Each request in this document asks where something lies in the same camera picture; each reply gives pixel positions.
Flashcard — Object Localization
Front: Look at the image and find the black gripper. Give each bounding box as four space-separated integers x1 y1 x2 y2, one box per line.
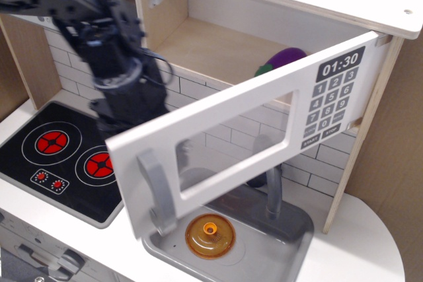
90 50 169 137

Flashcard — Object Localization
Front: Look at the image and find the white toy microwave door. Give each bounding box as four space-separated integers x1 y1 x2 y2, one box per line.
106 32 385 238

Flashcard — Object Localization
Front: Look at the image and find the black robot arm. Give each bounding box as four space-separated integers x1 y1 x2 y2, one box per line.
1 0 168 137

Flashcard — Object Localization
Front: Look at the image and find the white wooden microwave cabinet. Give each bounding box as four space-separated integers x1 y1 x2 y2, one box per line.
135 0 422 233

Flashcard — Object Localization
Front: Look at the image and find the black toy stovetop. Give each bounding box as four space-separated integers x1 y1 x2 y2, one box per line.
1 102 123 229

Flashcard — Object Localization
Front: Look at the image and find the purple toy eggplant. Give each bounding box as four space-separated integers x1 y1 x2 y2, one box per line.
254 48 307 77

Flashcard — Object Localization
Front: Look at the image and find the orange transparent pot lid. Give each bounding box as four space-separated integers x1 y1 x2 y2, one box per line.
185 213 236 260

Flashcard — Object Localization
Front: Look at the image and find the dark grey toy faucet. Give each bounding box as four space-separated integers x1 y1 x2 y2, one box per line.
247 134 282 220

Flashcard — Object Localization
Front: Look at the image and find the grey toy sink basin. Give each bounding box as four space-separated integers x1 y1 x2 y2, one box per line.
143 185 314 281

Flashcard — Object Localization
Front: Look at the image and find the grey oven door handle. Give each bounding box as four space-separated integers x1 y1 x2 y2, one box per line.
15 244 85 281

